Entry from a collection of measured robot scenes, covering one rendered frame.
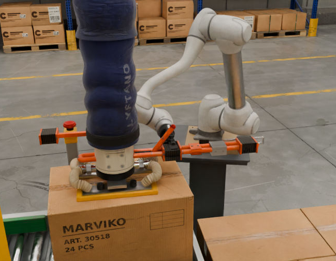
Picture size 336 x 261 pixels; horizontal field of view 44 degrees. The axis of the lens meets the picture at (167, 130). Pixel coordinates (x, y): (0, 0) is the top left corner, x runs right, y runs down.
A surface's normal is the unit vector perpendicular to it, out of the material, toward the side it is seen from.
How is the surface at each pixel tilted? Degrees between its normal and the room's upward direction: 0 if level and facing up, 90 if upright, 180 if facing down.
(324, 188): 0
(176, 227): 90
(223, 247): 0
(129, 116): 73
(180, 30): 91
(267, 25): 92
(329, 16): 90
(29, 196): 0
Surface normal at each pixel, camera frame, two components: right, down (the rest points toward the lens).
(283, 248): -0.01, -0.91
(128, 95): 0.83, -0.09
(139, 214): 0.22, 0.39
